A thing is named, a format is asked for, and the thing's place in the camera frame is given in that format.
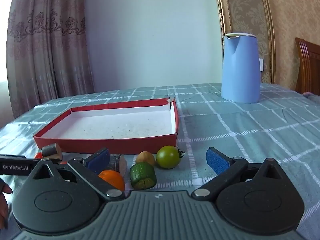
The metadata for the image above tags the wooden chair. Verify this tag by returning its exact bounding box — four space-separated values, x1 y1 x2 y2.
295 37 320 96

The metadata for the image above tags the green cucumber piece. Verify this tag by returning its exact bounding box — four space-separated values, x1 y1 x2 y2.
129 162 157 190

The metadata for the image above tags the red cardboard box tray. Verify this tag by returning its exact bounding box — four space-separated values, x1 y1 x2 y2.
33 97 179 155

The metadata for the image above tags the tan round fruit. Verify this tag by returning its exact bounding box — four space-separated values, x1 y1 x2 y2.
136 151 156 167

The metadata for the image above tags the gold wall moulding frame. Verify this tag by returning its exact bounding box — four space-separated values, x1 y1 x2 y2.
213 0 276 84

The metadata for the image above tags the green checked tablecloth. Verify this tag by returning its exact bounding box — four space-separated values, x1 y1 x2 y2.
0 83 320 240

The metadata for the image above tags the person's left hand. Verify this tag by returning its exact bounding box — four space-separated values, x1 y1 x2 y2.
0 177 13 230

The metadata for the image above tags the green tomato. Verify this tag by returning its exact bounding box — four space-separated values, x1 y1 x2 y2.
156 145 186 169

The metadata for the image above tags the blue electric kettle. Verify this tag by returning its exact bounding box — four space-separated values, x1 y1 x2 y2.
221 32 261 104

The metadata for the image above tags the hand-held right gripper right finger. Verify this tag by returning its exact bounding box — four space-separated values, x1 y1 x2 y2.
191 147 288 201

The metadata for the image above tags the orange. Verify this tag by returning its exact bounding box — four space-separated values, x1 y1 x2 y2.
98 170 125 192

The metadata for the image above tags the dark eggplant piece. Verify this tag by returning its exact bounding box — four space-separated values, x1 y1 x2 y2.
41 143 63 161
107 153 128 178

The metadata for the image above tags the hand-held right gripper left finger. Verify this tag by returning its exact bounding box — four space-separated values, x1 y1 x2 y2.
27 147 126 201

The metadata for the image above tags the patterned pink curtain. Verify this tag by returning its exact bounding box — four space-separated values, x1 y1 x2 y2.
4 0 96 118

